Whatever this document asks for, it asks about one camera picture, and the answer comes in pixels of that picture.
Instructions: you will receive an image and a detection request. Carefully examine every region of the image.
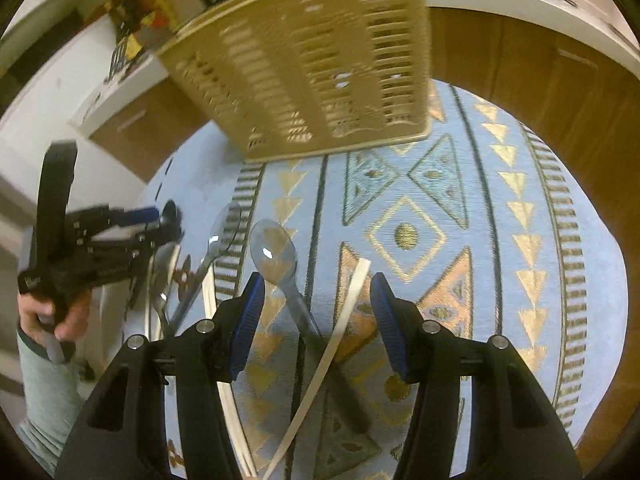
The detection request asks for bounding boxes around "beige plastic slotted basket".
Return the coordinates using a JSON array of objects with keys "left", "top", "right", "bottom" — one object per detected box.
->
[{"left": 155, "top": 0, "right": 433, "bottom": 163}]

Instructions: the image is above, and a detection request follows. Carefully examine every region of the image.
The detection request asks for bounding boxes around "person's left forearm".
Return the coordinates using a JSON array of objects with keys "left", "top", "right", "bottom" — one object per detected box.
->
[{"left": 14, "top": 327, "right": 101, "bottom": 478}]

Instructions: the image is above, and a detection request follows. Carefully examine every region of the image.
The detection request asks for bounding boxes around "long metal spoon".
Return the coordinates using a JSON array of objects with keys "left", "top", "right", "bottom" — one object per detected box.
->
[{"left": 162, "top": 204, "right": 243, "bottom": 338}]

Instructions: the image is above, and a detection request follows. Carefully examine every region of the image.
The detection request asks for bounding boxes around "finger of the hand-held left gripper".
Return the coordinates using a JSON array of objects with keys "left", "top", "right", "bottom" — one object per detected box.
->
[
  {"left": 102, "top": 206, "right": 162, "bottom": 230},
  {"left": 87, "top": 227, "right": 182, "bottom": 281}
]

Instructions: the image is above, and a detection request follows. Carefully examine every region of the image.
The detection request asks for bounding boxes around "pile of colourful clutter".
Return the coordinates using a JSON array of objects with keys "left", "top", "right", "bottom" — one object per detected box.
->
[{"left": 102, "top": 0, "right": 173, "bottom": 83}]

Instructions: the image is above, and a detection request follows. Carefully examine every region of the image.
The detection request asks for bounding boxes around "wooden chopstick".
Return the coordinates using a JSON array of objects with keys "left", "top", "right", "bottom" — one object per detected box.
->
[
  {"left": 261, "top": 258, "right": 372, "bottom": 480},
  {"left": 201, "top": 260, "right": 258, "bottom": 479}
]

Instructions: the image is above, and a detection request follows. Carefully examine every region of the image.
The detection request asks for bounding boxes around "wooden drawer unit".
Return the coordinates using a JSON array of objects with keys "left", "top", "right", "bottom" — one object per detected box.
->
[{"left": 69, "top": 55, "right": 213, "bottom": 177}]

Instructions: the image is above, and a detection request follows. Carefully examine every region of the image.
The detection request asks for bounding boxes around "blue patterned rug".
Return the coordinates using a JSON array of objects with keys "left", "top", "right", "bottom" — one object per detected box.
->
[{"left": 142, "top": 80, "right": 632, "bottom": 480}]

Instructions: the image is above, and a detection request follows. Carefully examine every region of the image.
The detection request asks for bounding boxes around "clear plastic spoon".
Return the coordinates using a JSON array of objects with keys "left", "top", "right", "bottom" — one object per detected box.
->
[{"left": 248, "top": 219, "right": 372, "bottom": 433}]

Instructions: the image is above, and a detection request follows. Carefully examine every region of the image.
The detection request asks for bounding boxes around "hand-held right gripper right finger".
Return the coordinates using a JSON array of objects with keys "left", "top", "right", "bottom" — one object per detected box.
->
[{"left": 369, "top": 272, "right": 583, "bottom": 480}]

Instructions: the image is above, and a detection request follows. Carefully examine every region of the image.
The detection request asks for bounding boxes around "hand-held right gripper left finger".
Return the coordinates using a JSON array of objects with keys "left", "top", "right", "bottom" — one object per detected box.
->
[{"left": 55, "top": 272, "right": 266, "bottom": 480}]

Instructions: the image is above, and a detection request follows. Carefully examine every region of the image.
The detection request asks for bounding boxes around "wooden cabinet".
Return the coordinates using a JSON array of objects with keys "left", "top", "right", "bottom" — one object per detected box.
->
[{"left": 427, "top": 6, "right": 640, "bottom": 466}]

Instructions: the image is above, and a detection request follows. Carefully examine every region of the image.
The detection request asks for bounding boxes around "person's left hand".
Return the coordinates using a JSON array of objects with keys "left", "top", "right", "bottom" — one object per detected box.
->
[{"left": 17, "top": 287, "right": 94, "bottom": 357}]

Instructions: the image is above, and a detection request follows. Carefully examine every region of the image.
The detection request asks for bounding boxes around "short metal spoon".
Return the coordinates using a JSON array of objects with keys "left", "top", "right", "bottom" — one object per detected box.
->
[{"left": 149, "top": 244, "right": 182, "bottom": 336}]

